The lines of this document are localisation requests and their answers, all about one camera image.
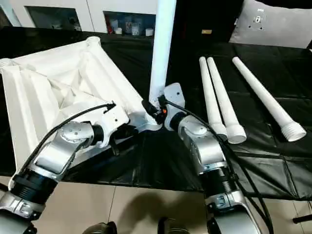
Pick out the light grey cushion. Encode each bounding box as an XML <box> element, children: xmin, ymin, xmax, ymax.
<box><xmin>229</xmin><ymin>0</ymin><xmax>312</xmax><ymax>49</ymax></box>

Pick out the black work mat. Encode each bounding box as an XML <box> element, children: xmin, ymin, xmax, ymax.
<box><xmin>0</xmin><ymin>25</ymin><xmax>312</xmax><ymax>201</ymax></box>

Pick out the black cabinet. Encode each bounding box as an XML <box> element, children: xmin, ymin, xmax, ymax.
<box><xmin>175</xmin><ymin>0</ymin><xmax>244</xmax><ymax>43</ymax></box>

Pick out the white plastic table top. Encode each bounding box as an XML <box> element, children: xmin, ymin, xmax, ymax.
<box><xmin>0</xmin><ymin>37</ymin><xmax>164</xmax><ymax>171</ymax></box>

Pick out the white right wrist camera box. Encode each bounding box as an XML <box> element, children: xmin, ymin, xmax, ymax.
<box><xmin>163</xmin><ymin>83</ymin><xmax>186</xmax><ymax>110</ymax></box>

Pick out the white plastic table leg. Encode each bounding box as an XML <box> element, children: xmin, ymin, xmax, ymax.
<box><xmin>207</xmin><ymin>57</ymin><xmax>247</xmax><ymax>144</ymax></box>
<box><xmin>232</xmin><ymin>57</ymin><xmax>307</xmax><ymax>142</ymax></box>
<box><xmin>148</xmin><ymin>0</ymin><xmax>177</xmax><ymax>110</ymax></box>
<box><xmin>198</xmin><ymin>57</ymin><xmax>229</xmax><ymax>141</ymax></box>

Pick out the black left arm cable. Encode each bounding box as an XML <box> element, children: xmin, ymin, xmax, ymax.
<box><xmin>17</xmin><ymin>101</ymin><xmax>117</xmax><ymax>176</ymax></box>

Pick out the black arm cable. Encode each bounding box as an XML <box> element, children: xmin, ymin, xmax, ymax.
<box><xmin>158</xmin><ymin>97</ymin><xmax>273</xmax><ymax>234</ymax></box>
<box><xmin>17</xmin><ymin>101</ymin><xmax>117</xmax><ymax>176</ymax></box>

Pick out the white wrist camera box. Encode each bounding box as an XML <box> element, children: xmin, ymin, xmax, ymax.
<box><xmin>100</xmin><ymin>105</ymin><xmax>131</xmax><ymax>147</ymax></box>
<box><xmin>163</xmin><ymin>83</ymin><xmax>186</xmax><ymax>110</ymax></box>

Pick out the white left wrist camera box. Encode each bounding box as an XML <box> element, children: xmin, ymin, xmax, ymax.
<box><xmin>100</xmin><ymin>105</ymin><xmax>131</xmax><ymax>147</ymax></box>

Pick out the white glass-door cabinet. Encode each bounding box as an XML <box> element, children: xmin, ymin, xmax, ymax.
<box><xmin>0</xmin><ymin>0</ymin><xmax>161</xmax><ymax>37</ymax></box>

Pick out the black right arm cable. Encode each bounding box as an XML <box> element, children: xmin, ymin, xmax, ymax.
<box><xmin>158</xmin><ymin>97</ymin><xmax>273</xmax><ymax>234</ymax></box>

